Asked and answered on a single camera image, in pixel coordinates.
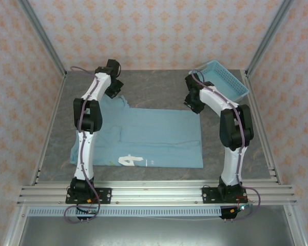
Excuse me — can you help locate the aluminium cross rail beam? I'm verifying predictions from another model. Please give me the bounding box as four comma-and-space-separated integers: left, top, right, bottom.
17, 179, 298, 206

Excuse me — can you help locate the light blue printed t-shirt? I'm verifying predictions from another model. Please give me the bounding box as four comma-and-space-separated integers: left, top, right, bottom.
69, 95, 204, 169

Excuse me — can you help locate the aluminium frame post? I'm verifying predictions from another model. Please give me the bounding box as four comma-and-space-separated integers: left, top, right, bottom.
245, 0, 296, 77
17, 0, 68, 78

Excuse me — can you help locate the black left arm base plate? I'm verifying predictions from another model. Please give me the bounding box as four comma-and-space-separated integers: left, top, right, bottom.
65, 188, 112, 205

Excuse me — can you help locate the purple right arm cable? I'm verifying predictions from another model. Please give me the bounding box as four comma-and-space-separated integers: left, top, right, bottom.
190, 69, 261, 221

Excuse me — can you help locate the white slotted cable duct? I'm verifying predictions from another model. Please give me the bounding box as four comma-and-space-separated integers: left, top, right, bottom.
28, 206, 223, 217

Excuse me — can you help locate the light blue plastic basket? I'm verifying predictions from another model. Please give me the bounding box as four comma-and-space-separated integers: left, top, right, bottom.
194, 60, 249, 102

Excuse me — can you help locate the small circuit board green light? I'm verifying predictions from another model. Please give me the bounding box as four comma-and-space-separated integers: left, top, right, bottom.
236, 203, 255, 212

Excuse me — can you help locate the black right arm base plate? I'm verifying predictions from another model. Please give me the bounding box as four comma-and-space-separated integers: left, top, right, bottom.
202, 186, 247, 205

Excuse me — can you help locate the aluminium side rail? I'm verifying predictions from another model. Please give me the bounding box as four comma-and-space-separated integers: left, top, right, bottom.
30, 76, 67, 186
242, 70, 283, 186

